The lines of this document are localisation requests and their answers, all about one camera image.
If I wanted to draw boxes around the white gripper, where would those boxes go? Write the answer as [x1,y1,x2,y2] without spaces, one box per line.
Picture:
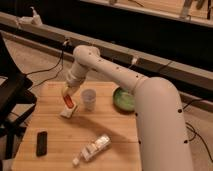
[61,69,88,108]

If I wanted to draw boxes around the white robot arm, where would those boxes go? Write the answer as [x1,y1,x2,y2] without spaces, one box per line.
[62,45,194,171]

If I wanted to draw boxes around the white ceramic cup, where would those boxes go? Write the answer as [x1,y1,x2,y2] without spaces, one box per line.
[81,89,96,111]

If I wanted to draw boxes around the white sponge block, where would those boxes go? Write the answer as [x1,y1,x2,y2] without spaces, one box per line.
[60,105,77,118]

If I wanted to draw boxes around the black chair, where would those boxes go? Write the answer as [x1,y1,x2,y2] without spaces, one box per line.
[0,33,37,159]

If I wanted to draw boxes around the green bowl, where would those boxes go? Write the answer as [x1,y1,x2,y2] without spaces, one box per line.
[113,87,134,112]

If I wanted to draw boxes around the black rectangular remote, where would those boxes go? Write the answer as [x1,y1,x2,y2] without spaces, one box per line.
[36,131,47,157]

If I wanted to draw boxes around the clear plastic bottle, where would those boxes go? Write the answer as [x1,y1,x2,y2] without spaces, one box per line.
[72,134,111,166]

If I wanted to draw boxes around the white spray bottle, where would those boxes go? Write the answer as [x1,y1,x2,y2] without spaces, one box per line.
[15,6,44,28]

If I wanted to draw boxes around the black cable on floor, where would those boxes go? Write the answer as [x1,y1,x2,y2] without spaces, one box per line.
[25,41,69,90]

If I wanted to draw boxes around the black cables at right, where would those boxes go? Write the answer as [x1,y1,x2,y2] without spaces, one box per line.
[181,98,213,164]

